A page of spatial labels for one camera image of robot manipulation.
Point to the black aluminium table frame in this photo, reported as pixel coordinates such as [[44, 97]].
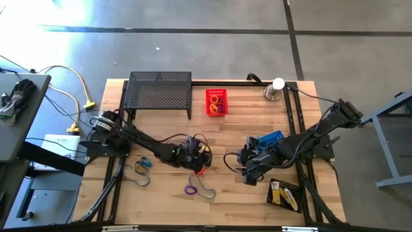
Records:
[[225, 83]]

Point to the blue metal table frame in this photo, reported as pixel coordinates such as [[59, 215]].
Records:
[[385, 148]]

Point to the white box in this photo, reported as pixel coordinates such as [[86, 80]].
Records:
[[61, 143]]

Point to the small blue rubber band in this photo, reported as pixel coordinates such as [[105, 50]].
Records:
[[145, 161]]

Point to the tan rubber band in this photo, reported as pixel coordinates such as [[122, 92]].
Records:
[[135, 167]]

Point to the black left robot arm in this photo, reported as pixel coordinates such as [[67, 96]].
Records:
[[145, 143]]

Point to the black plastic basket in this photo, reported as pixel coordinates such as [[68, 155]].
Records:
[[289, 183]]

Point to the blue plastic basket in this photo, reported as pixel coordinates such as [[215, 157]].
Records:
[[273, 137]]

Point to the black and grey work gloves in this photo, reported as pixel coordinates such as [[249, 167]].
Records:
[[19, 93]]

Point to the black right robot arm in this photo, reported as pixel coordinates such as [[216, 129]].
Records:
[[322, 124]]

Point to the silver aluminium extrusion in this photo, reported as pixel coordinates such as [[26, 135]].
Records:
[[299, 229], [119, 228]]

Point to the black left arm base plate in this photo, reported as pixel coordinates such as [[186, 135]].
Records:
[[87, 149]]

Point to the grey side table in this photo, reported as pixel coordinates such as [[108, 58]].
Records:
[[13, 141]]

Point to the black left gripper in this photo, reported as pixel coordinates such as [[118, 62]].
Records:
[[193, 158]]

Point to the table lamp with white bulb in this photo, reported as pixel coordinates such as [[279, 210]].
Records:
[[278, 83]]

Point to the red plastic basket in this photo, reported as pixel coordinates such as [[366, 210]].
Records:
[[212, 91]]

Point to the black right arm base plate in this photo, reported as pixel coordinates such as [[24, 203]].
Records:
[[325, 151]]

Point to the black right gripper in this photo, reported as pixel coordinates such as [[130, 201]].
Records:
[[254, 164]]

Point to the black perforated metal shelf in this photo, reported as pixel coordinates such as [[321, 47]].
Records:
[[157, 93]]

